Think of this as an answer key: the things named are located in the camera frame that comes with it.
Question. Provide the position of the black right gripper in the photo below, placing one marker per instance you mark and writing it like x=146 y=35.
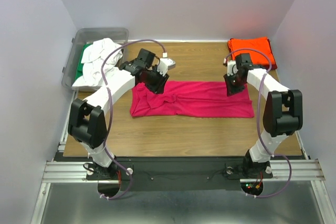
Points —
x=231 y=90

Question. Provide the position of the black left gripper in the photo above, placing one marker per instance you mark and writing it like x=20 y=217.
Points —
x=159 y=88

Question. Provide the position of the pink t shirt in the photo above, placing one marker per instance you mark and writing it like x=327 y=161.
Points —
x=201 y=99

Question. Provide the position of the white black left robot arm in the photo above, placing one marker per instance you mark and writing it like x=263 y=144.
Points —
x=87 y=120

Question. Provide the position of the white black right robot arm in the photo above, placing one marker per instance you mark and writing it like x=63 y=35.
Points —
x=281 y=118

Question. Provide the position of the dark red folded t shirt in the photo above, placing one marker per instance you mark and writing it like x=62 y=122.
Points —
x=274 y=67

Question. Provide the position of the white t shirt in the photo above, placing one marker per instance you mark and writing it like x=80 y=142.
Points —
x=101 y=54

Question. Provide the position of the clear plastic bin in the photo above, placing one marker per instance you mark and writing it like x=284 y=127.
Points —
x=80 y=50

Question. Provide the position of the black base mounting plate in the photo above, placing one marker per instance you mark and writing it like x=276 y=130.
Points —
x=179 y=173

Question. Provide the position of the small electronics board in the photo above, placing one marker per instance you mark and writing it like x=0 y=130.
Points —
x=254 y=186

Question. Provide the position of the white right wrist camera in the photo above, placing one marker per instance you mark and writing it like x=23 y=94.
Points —
x=231 y=67

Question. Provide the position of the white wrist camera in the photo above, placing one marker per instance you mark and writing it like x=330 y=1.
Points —
x=231 y=67
x=165 y=64

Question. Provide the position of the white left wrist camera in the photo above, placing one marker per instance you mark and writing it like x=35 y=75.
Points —
x=165 y=64

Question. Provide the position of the aluminium frame rail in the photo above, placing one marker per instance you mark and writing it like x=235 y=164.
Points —
x=73 y=172

